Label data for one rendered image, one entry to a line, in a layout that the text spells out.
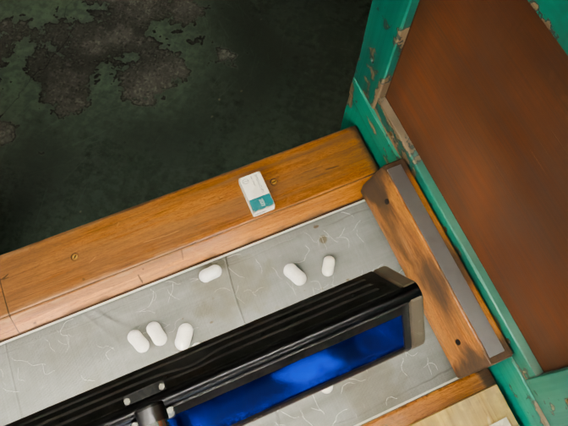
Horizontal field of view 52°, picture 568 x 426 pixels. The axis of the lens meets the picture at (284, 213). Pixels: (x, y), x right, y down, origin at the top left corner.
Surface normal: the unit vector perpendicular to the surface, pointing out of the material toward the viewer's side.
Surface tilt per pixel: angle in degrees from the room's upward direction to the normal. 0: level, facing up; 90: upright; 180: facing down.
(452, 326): 66
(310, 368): 58
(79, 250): 0
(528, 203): 90
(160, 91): 0
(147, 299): 0
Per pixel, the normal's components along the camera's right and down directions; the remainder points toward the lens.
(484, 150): -0.92, 0.36
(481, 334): 0.04, -0.37
